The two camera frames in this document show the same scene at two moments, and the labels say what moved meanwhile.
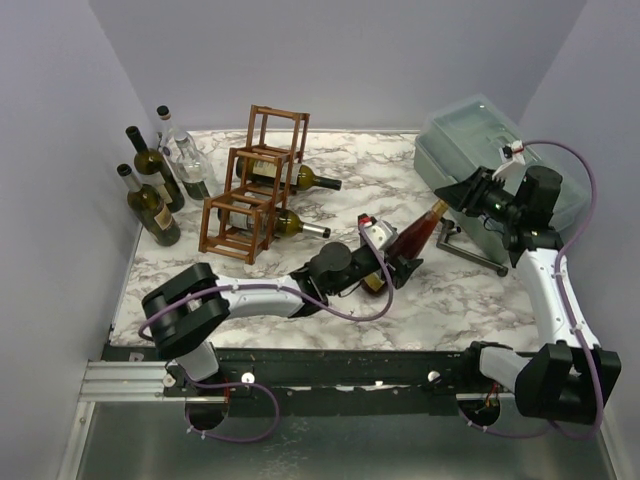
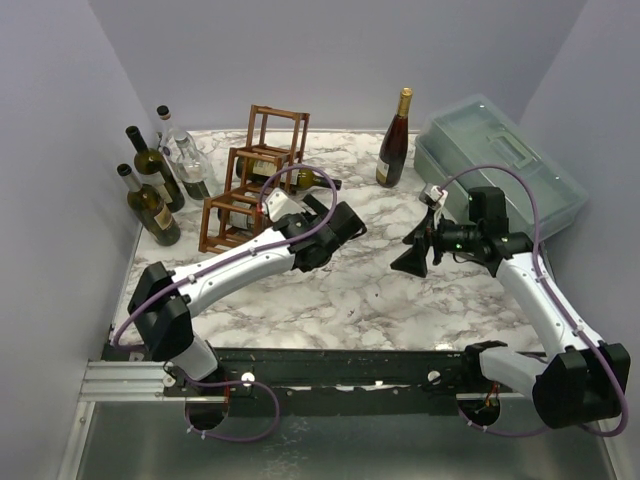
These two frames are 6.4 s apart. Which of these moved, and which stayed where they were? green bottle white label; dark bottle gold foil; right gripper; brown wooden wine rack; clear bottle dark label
Moved: right gripper; dark bottle gold foil
Stayed: clear bottle dark label; brown wooden wine rack; green bottle white label
